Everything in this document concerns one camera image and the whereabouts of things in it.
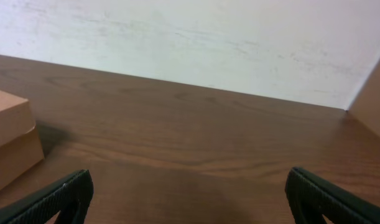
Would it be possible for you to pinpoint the brown side panel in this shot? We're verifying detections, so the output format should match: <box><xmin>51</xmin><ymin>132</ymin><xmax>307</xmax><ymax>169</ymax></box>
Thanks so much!
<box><xmin>348</xmin><ymin>59</ymin><xmax>380</xmax><ymax>137</ymax></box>

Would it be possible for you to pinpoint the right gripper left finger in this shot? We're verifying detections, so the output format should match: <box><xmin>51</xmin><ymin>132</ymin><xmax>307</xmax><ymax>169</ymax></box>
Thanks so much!
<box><xmin>0</xmin><ymin>170</ymin><xmax>94</xmax><ymax>224</ymax></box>

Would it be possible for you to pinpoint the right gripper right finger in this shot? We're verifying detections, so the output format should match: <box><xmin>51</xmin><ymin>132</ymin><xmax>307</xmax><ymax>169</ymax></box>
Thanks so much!
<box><xmin>285</xmin><ymin>167</ymin><xmax>380</xmax><ymax>224</ymax></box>

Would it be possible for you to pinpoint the cardboard box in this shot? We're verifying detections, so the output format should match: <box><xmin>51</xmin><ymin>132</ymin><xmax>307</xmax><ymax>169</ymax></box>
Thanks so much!
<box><xmin>0</xmin><ymin>90</ymin><xmax>44</xmax><ymax>190</ymax></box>

